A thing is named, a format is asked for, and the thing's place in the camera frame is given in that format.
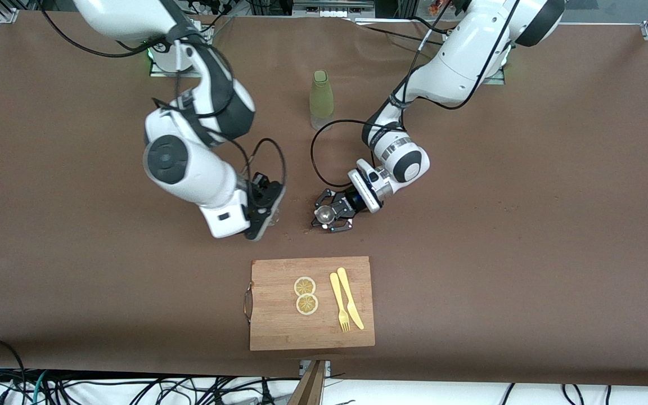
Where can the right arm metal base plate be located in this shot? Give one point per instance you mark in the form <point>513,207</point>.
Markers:
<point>161,70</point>

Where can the yellow plastic knife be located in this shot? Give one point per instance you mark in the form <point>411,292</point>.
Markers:
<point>349,298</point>

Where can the grey power strip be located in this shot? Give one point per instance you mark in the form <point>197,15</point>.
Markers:
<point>332,11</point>

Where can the olive green bottle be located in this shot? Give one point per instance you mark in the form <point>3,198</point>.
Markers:
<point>321,95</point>

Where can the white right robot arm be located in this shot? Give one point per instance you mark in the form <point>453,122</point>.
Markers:
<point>189,169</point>

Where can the brown table cover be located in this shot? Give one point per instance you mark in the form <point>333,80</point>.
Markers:
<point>133,309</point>

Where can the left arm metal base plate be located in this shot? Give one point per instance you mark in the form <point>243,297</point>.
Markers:
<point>497,76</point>

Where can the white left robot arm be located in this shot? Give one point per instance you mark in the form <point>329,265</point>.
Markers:
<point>470,50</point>

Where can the wooden cutting board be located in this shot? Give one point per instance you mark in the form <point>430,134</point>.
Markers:
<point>279,326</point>

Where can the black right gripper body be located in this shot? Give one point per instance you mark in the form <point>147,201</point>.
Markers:
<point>259,187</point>

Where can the yellow plastic fork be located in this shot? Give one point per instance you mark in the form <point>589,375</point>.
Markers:
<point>336,292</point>

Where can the small metal bracket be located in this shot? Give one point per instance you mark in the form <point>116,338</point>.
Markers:
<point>327,367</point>

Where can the steel jigger measuring cup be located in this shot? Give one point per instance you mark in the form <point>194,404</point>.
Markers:
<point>324,214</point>

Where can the orange red background object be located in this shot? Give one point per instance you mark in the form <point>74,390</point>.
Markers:
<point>439,5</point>

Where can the yellow lemon slice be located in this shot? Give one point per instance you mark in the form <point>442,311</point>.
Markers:
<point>307,304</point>
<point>305,287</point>

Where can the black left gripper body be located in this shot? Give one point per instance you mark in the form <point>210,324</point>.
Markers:
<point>350,203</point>

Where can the small clear glass cup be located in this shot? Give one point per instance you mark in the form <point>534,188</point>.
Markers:
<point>274,218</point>

